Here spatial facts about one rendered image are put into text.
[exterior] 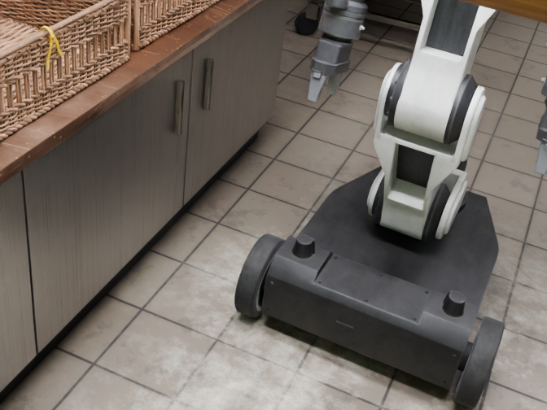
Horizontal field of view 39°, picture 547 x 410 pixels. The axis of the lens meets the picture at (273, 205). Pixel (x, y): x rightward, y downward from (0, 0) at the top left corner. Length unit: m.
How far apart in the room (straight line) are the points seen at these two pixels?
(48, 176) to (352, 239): 0.79
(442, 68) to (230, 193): 0.95
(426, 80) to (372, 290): 0.49
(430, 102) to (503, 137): 1.39
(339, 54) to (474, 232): 0.66
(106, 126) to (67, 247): 0.25
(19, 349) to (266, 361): 0.55
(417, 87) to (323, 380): 0.68
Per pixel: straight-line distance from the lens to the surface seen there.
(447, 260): 1.90
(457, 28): 1.56
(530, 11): 0.38
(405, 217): 1.78
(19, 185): 1.37
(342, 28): 1.60
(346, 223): 1.93
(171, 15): 1.78
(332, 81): 1.71
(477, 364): 1.68
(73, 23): 1.45
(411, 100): 1.53
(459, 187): 1.87
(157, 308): 1.88
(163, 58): 1.67
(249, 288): 1.75
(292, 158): 2.47
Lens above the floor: 1.29
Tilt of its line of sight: 35 degrees down
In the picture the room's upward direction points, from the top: 8 degrees clockwise
